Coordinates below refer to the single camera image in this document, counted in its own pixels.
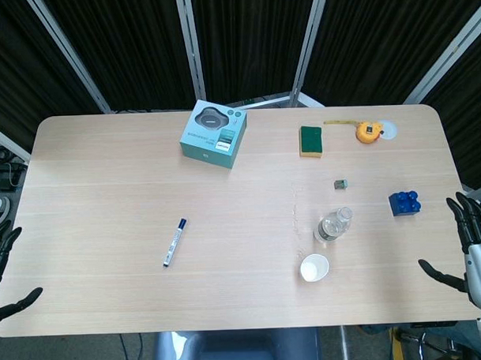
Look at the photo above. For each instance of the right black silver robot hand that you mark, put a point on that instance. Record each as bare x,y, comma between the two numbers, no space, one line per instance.
480,270

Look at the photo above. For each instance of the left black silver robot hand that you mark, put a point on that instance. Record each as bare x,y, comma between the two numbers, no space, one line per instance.
1,243

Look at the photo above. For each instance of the transparent plastic bottle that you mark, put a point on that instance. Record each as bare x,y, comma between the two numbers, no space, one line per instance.
332,226

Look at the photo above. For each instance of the white paper cup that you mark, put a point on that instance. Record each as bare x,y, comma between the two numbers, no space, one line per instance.
314,268

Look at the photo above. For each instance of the black floor equipment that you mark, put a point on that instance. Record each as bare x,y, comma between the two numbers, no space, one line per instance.
3,172

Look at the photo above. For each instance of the blue toy building block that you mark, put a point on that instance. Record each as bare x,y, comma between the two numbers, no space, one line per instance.
404,205

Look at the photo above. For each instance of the white table leg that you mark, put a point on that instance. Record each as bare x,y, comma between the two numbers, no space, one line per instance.
344,346

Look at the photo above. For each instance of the white round table grommet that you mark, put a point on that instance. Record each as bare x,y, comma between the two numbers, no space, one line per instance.
391,129

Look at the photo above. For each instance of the blue white marker pen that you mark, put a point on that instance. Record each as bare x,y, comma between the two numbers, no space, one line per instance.
174,243

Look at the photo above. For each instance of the orange tape measure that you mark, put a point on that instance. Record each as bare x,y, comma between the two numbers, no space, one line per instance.
367,133

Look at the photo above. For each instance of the green yellow sponge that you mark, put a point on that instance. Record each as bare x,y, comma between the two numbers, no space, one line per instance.
311,140

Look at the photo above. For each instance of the teal speaker box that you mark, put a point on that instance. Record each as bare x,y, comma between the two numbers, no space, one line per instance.
211,137

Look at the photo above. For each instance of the grey-blue robot torso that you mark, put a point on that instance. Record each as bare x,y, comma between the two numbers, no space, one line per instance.
234,352

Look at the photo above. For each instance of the grey screen frame post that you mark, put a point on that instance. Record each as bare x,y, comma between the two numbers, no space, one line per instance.
307,47
6,138
68,55
192,51
445,50

